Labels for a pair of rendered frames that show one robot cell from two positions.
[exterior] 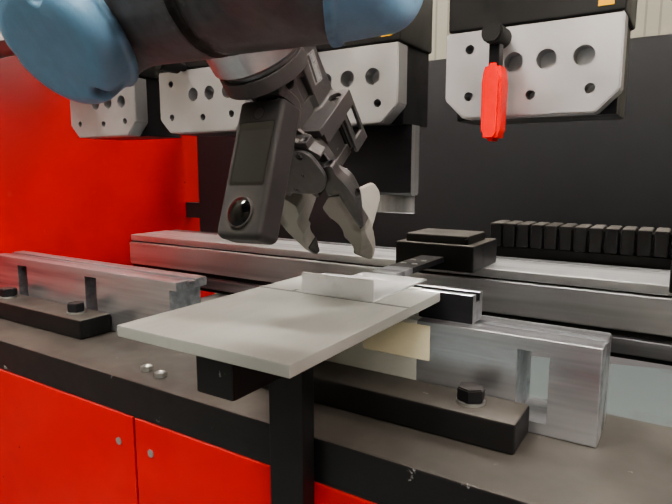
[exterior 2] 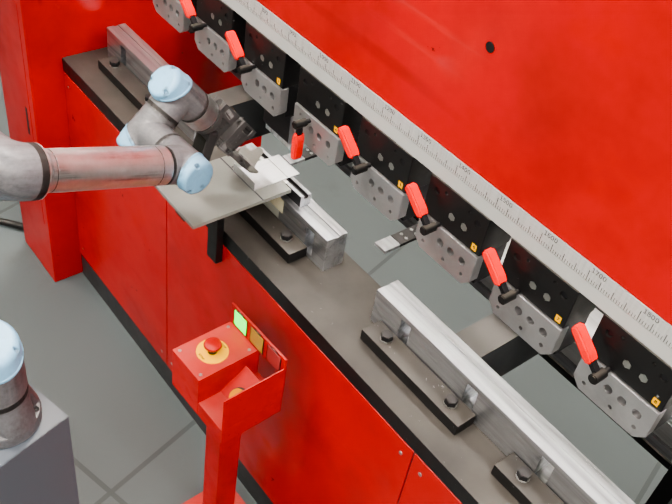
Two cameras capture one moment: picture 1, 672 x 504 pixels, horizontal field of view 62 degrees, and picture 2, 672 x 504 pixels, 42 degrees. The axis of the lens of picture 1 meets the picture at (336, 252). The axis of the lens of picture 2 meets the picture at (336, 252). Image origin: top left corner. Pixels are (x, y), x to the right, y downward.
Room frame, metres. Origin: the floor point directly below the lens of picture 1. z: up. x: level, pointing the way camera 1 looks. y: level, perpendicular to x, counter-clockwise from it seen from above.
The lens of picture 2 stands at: (-0.94, -0.59, 2.27)
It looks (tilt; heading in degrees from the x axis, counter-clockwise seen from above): 42 degrees down; 13
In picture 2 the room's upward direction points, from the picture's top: 10 degrees clockwise
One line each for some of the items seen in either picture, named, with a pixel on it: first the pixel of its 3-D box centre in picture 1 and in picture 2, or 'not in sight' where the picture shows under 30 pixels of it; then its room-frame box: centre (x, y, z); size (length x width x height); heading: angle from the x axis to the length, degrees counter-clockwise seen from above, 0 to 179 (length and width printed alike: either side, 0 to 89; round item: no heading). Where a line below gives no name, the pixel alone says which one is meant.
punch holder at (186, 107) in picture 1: (222, 69); (227, 25); (0.76, 0.15, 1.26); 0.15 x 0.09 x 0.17; 58
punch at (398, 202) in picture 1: (374, 169); (279, 121); (0.64, -0.04, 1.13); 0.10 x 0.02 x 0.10; 58
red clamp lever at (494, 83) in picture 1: (496, 84); (300, 138); (0.50, -0.14, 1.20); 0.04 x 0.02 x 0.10; 148
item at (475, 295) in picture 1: (392, 295); (280, 176); (0.63, -0.06, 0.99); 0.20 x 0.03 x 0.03; 58
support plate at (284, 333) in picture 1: (297, 311); (222, 186); (0.51, 0.04, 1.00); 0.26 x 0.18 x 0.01; 148
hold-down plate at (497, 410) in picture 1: (379, 394); (261, 218); (0.57, -0.05, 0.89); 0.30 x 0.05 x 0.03; 58
